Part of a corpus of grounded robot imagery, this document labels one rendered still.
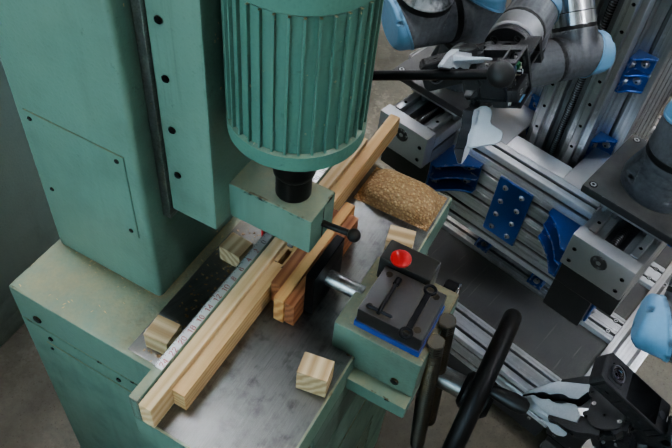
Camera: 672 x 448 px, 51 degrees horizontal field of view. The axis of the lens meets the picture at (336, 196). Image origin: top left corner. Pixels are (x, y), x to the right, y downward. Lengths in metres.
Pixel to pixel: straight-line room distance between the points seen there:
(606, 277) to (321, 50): 0.90
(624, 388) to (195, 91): 0.63
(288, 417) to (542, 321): 1.15
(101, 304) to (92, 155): 0.30
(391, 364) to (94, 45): 0.56
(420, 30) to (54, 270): 0.82
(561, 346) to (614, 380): 1.06
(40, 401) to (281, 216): 1.24
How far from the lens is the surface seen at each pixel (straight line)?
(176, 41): 0.85
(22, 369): 2.17
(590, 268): 1.49
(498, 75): 0.90
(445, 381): 1.14
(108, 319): 1.22
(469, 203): 1.77
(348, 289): 1.04
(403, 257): 1.00
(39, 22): 0.94
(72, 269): 1.29
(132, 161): 0.99
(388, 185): 1.22
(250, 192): 1.00
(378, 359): 1.02
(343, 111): 0.81
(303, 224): 0.98
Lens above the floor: 1.81
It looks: 47 degrees down
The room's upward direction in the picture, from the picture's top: 6 degrees clockwise
